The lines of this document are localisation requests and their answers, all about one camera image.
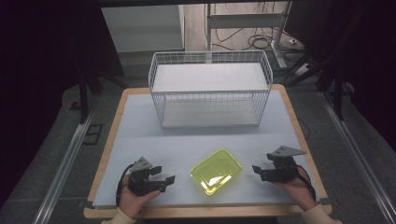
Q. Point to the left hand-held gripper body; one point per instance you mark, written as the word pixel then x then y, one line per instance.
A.
pixel 140 182

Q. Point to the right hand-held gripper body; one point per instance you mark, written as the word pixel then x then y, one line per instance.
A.
pixel 283 169

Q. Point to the yellow-green plastic tray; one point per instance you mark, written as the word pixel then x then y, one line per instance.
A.
pixel 216 172

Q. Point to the person's left hand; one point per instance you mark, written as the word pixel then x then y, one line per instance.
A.
pixel 132 202

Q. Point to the person's right hand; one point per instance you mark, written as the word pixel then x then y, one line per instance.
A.
pixel 299 193

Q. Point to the white table mat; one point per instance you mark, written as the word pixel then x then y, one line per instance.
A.
pixel 174 146

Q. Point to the black floor plate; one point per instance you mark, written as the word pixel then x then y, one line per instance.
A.
pixel 92 134

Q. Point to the black stand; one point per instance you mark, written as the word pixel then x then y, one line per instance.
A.
pixel 84 93
pixel 337 93

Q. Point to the white power strip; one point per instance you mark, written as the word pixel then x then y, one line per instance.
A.
pixel 302 69

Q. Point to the black curtain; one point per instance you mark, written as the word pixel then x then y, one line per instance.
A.
pixel 364 53
pixel 46 46

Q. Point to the aluminium rail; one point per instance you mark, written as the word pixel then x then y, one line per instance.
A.
pixel 67 161
pixel 358 155

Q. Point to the white metal desk frame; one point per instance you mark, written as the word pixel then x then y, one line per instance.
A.
pixel 246 21

